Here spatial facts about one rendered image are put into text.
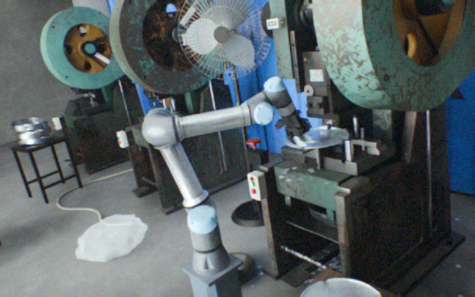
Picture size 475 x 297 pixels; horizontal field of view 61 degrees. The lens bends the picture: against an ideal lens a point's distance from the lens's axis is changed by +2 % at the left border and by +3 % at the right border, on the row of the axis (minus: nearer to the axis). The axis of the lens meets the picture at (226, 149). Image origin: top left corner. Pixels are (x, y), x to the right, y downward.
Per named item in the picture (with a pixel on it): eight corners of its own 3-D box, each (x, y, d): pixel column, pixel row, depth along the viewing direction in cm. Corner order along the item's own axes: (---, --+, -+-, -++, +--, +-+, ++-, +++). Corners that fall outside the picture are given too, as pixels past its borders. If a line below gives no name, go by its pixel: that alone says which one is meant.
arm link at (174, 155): (196, 239, 163) (136, 121, 147) (195, 221, 178) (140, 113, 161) (223, 227, 163) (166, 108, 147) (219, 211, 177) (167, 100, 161)
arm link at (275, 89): (258, 84, 158) (277, 72, 157) (270, 105, 163) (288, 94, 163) (264, 90, 151) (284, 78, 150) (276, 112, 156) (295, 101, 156)
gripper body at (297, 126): (303, 140, 163) (291, 118, 156) (287, 137, 169) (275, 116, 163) (312, 128, 166) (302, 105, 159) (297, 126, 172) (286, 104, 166)
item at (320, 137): (302, 128, 204) (302, 126, 204) (358, 130, 186) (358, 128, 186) (273, 147, 183) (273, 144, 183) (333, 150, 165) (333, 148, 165)
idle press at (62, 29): (86, 182, 424) (33, 10, 371) (56, 167, 498) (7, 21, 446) (199, 138, 513) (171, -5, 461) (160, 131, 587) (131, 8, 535)
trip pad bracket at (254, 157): (264, 187, 206) (259, 152, 200) (252, 183, 214) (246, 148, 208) (272, 182, 209) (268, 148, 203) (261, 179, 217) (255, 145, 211)
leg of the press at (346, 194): (365, 334, 172) (348, 133, 145) (342, 320, 181) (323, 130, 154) (465, 240, 222) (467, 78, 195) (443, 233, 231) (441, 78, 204)
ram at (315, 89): (327, 116, 175) (320, 49, 167) (301, 114, 187) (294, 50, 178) (351, 107, 185) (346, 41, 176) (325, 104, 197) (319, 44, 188)
